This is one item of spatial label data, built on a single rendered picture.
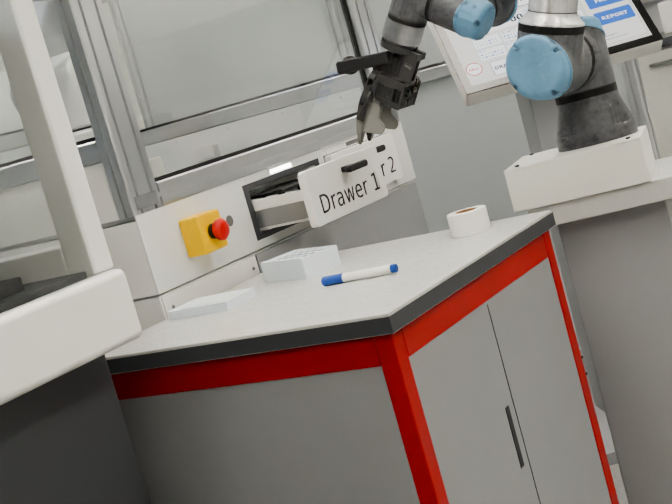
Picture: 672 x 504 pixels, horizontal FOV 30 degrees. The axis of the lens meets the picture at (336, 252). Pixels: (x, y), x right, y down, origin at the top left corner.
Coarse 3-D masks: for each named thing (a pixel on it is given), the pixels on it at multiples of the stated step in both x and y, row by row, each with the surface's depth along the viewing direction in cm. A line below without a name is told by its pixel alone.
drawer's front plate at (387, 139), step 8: (384, 136) 289; (392, 136) 292; (368, 144) 282; (376, 144) 285; (384, 144) 288; (392, 144) 291; (336, 152) 271; (344, 152) 273; (352, 152) 276; (384, 152) 288; (392, 152) 291; (328, 160) 269; (384, 160) 287; (384, 168) 286; (400, 168) 293; (384, 176) 286; (392, 176) 289; (400, 176) 292
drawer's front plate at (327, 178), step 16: (336, 160) 245; (352, 160) 250; (368, 160) 255; (304, 176) 235; (320, 176) 239; (336, 176) 244; (352, 176) 249; (368, 176) 254; (304, 192) 236; (320, 192) 239; (336, 192) 243; (368, 192) 253; (384, 192) 259; (320, 208) 238; (336, 208) 242; (352, 208) 247; (320, 224) 237
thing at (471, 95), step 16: (432, 32) 318; (656, 32) 308; (448, 48) 310; (608, 48) 306; (624, 48) 306; (640, 48) 307; (656, 48) 309; (448, 64) 311; (464, 80) 304; (496, 80) 303; (464, 96) 304; (480, 96) 304; (496, 96) 306
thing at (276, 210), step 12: (288, 192) 269; (300, 192) 239; (264, 204) 244; (276, 204) 242; (288, 204) 240; (300, 204) 239; (264, 216) 244; (276, 216) 243; (288, 216) 241; (300, 216) 240; (264, 228) 245
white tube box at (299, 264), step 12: (288, 252) 228; (300, 252) 227; (312, 252) 221; (324, 252) 218; (336, 252) 220; (264, 264) 223; (276, 264) 220; (288, 264) 218; (300, 264) 215; (312, 264) 216; (324, 264) 218; (336, 264) 219; (264, 276) 224; (276, 276) 222; (288, 276) 219; (300, 276) 216; (312, 276) 216
